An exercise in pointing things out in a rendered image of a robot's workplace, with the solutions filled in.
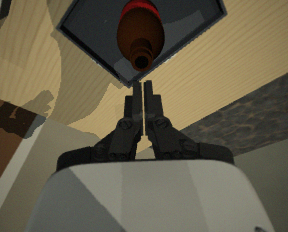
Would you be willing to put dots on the grey shallow tray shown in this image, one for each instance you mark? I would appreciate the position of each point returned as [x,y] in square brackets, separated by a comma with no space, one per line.
[92,26]

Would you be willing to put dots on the brown bottle with red base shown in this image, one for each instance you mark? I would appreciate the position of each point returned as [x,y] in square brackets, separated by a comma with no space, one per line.
[140,34]

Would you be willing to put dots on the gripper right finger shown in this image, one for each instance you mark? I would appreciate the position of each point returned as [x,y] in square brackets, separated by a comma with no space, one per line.
[167,141]

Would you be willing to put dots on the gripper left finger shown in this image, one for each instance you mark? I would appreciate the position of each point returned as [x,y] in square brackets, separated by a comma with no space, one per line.
[121,143]

